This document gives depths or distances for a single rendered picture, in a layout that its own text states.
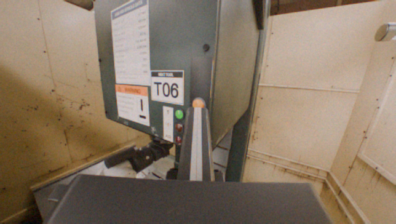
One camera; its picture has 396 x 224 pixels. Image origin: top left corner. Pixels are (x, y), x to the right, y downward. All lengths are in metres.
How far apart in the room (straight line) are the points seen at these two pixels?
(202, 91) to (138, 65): 0.20
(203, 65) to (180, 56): 0.06
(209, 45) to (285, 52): 1.07
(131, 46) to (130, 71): 0.06
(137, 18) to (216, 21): 0.21
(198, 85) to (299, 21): 1.18
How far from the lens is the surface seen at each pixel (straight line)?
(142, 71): 0.34
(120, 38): 0.43
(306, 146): 1.38
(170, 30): 0.29
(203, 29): 0.25
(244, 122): 0.92
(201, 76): 0.23
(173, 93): 0.27
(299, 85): 1.26
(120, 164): 0.52
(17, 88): 1.41
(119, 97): 0.45
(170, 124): 0.29
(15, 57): 1.41
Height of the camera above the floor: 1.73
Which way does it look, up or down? 14 degrees down
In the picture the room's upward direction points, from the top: 3 degrees clockwise
